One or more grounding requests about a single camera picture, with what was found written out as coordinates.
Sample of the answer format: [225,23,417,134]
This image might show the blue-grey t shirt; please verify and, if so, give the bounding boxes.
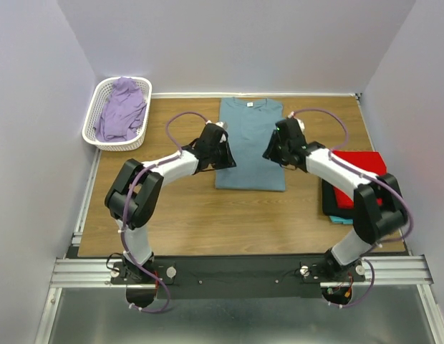
[215,97,286,192]

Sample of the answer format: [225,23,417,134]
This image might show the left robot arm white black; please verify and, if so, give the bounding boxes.
[105,121,236,283]

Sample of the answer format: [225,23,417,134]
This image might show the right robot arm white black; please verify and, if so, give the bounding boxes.
[263,118,413,281]

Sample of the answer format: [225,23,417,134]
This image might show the folded black t shirt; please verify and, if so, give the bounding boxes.
[321,180,353,219]

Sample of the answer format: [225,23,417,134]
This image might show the folded red t shirt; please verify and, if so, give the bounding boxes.
[334,150,387,210]

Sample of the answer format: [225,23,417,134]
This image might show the folded teal t shirt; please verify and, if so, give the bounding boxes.
[329,216,353,225]

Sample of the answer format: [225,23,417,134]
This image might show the purple t shirt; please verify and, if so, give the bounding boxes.
[94,77,147,143]

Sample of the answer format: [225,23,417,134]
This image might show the white perforated plastic basket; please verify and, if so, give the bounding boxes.
[82,77,152,151]

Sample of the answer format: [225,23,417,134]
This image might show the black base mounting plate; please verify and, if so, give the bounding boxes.
[106,254,366,309]

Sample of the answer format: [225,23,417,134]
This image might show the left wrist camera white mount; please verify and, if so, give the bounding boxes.
[206,120,228,130]

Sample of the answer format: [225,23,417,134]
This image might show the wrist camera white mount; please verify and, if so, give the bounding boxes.
[287,111,305,133]
[206,120,228,130]

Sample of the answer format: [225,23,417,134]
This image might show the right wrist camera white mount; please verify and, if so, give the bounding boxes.
[287,111,305,133]

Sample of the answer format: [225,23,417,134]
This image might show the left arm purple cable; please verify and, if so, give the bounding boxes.
[107,111,216,313]

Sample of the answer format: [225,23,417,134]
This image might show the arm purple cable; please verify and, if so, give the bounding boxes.
[288,107,415,309]
[107,111,216,313]

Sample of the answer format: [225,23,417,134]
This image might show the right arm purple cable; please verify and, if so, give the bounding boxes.
[288,107,415,309]

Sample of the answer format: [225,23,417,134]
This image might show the aluminium extrusion frame rail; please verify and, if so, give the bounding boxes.
[37,153,444,343]

